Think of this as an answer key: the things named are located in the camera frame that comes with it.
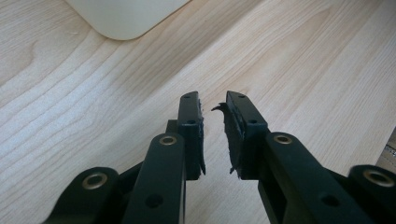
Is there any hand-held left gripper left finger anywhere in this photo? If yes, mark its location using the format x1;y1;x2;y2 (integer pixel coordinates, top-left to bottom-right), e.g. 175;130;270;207
120;90;207;224

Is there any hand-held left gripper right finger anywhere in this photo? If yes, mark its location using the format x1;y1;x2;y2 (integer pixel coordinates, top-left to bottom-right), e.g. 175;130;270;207
211;90;375;224

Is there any white divided storage box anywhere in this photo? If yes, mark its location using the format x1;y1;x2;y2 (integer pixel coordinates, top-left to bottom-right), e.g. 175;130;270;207
64;0;191;41

